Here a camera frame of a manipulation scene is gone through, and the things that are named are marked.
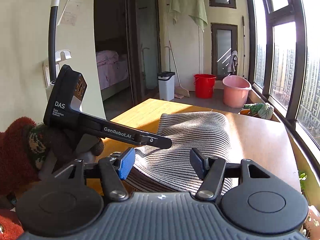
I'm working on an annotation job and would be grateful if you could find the beige striped knit sweater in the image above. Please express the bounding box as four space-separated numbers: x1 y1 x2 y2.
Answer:
125 112 243 194

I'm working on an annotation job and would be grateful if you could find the broom with dustpan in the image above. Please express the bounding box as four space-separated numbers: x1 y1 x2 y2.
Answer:
169 41 190 99

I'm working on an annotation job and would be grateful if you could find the pink bedding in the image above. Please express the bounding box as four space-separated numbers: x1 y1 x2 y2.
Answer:
96 50 129 90

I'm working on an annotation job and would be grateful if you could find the white trash bin black lid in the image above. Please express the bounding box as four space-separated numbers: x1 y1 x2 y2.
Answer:
157 72 175 101

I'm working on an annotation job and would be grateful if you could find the red plastic bucket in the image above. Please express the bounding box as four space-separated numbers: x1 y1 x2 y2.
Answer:
194 74 216 99

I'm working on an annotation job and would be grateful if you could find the red fuzzy jacket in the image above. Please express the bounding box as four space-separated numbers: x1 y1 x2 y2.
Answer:
0 116 48 240

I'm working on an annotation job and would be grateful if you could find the green plush toy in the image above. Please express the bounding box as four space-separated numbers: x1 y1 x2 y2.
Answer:
239 102 274 120

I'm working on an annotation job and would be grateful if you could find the pink plastic basin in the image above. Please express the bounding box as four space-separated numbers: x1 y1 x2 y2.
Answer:
222 75 252 108

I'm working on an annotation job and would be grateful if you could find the potted green plant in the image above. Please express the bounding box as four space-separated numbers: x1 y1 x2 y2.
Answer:
298 171 308 194

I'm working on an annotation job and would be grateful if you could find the grey hanging rag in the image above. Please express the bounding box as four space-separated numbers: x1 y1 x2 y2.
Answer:
227 50 238 75

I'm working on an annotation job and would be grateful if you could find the green hanging towel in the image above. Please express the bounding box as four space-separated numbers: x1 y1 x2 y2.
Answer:
168 0 208 31

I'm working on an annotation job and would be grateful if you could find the white wall hook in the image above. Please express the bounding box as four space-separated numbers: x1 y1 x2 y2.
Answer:
55 49 72 63

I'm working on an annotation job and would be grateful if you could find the black cable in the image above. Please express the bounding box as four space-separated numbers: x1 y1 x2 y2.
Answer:
48 0 75 86

